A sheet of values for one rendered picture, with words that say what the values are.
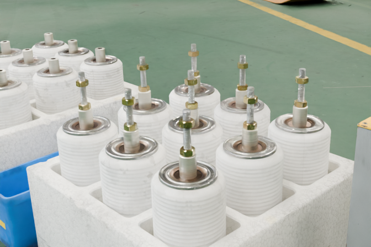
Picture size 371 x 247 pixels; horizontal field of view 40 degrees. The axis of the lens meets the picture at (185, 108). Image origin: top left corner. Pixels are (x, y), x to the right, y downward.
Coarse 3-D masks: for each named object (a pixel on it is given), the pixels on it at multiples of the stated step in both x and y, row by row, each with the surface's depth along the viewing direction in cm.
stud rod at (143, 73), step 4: (140, 60) 86; (144, 60) 86; (140, 64) 86; (144, 64) 86; (140, 72) 87; (144, 72) 87; (140, 76) 87; (144, 76) 87; (144, 80) 87; (144, 84) 87
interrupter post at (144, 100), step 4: (140, 92) 87; (144, 92) 87; (148, 92) 87; (140, 96) 87; (144, 96) 87; (148, 96) 88; (140, 100) 88; (144, 100) 88; (148, 100) 88; (140, 104) 88; (144, 104) 88; (148, 104) 88; (140, 108) 88; (144, 108) 88; (148, 108) 88
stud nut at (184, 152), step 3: (192, 147) 64; (180, 150) 64; (183, 150) 64; (186, 150) 64; (189, 150) 64; (192, 150) 64; (180, 153) 64; (183, 153) 64; (186, 153) 63; (189, 153) 64; (192, 153) 64; (183, 156) 64; (186, 156) 64; (189, 156) 64
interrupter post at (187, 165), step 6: (180, 156) 64; (192, 156) 64; (180, 162) 64; (186, 162) 64; (192, 162) 64; (180, 168) 65; (186, 168) 64; (192, 168) 64; (180, 174) 65; (186, 174) 64; (192, 174) 64
